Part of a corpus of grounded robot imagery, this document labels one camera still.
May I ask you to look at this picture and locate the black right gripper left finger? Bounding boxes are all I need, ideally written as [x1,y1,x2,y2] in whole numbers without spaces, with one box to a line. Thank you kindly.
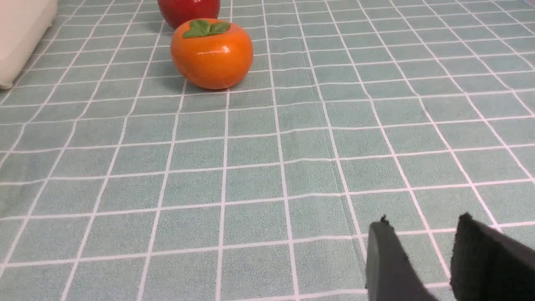
[365,216,436,301]

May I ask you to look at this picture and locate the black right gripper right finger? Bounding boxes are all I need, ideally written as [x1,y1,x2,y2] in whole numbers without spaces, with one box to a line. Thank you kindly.
[450,213,535,301]

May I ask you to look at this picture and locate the orange persimmon with green leaf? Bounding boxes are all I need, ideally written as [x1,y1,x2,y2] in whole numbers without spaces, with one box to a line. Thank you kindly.
[170,18,254,91]

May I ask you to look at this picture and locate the green checkered tablecloth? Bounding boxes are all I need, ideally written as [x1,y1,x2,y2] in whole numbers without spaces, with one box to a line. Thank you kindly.
[0,0,535,301]

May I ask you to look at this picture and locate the red apple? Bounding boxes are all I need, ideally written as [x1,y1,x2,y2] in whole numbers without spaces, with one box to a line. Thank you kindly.
[157,0,221,29]

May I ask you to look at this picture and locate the white two-slot toaster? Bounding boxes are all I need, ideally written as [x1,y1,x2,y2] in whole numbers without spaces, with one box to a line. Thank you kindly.
[0,0,58,90]

